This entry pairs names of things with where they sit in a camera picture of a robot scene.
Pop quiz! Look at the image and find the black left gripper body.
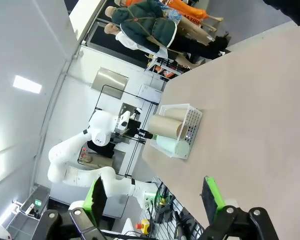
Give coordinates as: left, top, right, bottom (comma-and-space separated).
127, 118, 142, 138

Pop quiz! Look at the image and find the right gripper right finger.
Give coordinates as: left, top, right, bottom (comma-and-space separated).
198, 176, 278, 240

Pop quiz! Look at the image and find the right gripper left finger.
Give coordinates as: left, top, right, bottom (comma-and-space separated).
39, 174, 108, 240

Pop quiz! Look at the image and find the tall brown cup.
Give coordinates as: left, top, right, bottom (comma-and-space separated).
147, 113, 190, 141

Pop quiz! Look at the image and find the pale green cup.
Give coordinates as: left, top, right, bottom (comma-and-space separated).
154, 134, 191, 159

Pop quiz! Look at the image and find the white plastic perforated basket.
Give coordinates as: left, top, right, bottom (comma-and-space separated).
149, 103, 204, 160

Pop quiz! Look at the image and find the white cardboard box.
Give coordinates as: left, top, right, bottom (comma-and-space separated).
136, 83, 164, 104

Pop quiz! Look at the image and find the red yellow emergency stop button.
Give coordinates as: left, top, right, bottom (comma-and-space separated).
135, 219, 151, 236

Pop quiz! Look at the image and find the white shelf with orange boxes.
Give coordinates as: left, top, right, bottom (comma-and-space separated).
145, 55, 191, 80

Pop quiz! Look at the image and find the mannequin in white shirt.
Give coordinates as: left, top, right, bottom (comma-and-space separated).
103, 23, 171, 60

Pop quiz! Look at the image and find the mannequin in green puffer jacket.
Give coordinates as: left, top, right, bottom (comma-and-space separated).
105, 0, 232, 61

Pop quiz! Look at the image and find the rectangular ceiling light panel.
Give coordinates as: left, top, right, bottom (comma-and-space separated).
12, 74, 43, 95

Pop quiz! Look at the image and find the mannequin in blue patterned shirt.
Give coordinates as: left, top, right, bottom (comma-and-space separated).
159, 1, 183, 26

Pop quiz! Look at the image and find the mannequin in orange shirt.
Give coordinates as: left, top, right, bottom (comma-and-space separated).
114, 0, 225, 35

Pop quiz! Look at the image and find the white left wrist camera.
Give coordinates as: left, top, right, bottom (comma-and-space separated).
118, 107, 144, 128

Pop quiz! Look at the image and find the black metal frame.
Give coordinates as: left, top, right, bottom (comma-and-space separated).
94, 84, 163, 178

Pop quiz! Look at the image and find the grey metal wall panel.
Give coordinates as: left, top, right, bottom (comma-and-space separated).
90, 66, 130, 100

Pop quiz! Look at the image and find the black cable bundle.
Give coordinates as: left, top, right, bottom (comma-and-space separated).
146, 181, 185, 240

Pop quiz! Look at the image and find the white wire grid panel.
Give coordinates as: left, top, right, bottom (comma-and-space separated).
149, 176, 208, 240

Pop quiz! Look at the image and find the green yellow cable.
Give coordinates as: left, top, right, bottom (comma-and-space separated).
153, 187, 166, 208

